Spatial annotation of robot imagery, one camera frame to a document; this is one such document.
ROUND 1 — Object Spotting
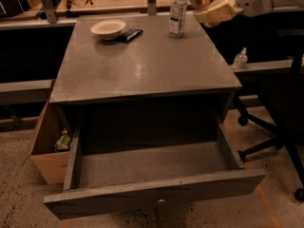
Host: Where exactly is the black office chair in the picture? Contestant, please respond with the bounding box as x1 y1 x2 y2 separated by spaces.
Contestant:
233 28 304 185

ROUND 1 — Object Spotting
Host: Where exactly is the grey metal post middle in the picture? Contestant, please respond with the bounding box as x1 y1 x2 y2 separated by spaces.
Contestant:
147 0 157 15

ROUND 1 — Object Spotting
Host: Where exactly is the green snack bag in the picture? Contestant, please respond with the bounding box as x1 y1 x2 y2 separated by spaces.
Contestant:
54 129 71 152

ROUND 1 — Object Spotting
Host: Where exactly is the cardboard box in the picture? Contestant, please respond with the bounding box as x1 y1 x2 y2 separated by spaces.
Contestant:
21 100 69 184

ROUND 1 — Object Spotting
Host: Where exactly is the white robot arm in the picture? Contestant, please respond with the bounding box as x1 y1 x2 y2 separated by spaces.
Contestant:
189 0 304 27

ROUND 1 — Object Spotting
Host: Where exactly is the grey metal post left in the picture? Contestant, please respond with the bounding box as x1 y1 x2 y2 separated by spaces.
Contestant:
41 0 57 24

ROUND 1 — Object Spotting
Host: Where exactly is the black snack bar wrapper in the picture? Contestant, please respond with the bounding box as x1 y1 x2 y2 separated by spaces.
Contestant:
117 28 143 44

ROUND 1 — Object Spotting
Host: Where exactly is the white ceramic bowl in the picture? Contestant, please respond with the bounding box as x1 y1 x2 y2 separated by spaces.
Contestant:
90 19 126 40

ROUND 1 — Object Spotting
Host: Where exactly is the open grey drawer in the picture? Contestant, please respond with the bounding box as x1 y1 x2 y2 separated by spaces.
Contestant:
43 106 267 220

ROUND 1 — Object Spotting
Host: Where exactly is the clear plastic water bottle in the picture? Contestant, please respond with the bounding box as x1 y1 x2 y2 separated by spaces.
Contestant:
168 0 188 38

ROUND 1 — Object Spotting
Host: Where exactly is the grey metal post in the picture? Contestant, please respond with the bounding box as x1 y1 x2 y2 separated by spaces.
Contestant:
147 0 157 15
41 0 57 24

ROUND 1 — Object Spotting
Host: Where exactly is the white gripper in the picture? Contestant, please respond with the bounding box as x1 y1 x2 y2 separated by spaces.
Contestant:
194 0 273 28

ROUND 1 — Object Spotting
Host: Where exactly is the grey wooden cabinet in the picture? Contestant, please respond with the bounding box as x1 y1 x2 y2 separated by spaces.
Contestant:
50 15 240 154

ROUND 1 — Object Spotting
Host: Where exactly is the small sanitizer bottle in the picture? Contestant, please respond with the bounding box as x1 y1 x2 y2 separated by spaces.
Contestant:
233 47 248 69

